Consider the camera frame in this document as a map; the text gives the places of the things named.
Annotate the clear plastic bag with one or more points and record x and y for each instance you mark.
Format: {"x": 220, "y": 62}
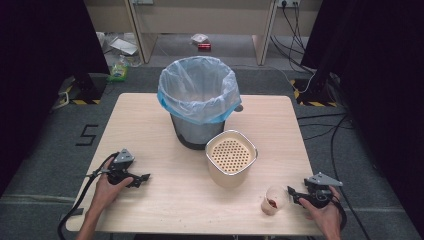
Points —
{"x": 199, "y": 38}

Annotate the white wall socket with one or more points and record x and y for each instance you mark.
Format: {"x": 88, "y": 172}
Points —
{"x": 288, "y": 2}

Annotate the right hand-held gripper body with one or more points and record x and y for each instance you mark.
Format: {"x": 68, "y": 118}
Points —
{"x": 320, "y": 188}

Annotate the black stand base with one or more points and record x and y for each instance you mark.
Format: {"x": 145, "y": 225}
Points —
{"x": 89, "y": 86}

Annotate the green packet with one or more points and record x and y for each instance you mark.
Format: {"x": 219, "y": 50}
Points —
{"x": 118, "y": 71}

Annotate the beige container with perforated strainer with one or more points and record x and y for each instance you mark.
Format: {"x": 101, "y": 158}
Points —
{"x": 230, "y": 160}

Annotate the red can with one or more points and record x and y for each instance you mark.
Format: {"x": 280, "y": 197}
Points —
{"x": 204, "y": 46}

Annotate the grey trash bin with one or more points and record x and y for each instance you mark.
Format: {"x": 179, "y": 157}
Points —
{"x": 196, "y": 133}

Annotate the white flat sheet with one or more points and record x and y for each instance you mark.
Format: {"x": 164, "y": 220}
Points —
{"x": 124, "y": 46}

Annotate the person's right hand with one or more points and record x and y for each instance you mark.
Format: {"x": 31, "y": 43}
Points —
{"x": 324, "y": 218}

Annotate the dark curtain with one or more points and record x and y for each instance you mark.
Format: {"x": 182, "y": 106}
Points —
{"x": 40, "y": 66}
{"x": 383, "y": 83}

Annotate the translucent blue bin liner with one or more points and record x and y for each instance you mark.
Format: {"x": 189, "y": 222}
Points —
{"x": 198, "y": 90}

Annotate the yellow black hazard tape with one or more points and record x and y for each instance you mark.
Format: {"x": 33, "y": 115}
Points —
{"x": 83, "y": 101}
{"x": 315, "y": 103}

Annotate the small paper cup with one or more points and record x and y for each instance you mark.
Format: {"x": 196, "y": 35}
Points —
{"x": 274, "y": 200}

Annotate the person's left hand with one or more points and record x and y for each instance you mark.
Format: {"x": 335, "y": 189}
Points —
{"x": 107, "y": 191}

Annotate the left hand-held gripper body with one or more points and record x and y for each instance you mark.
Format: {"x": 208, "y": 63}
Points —
{"x": 122, "y": 157}

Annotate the round grey table grommet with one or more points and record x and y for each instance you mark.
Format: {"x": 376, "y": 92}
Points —
{"x": 238, "y": 108}

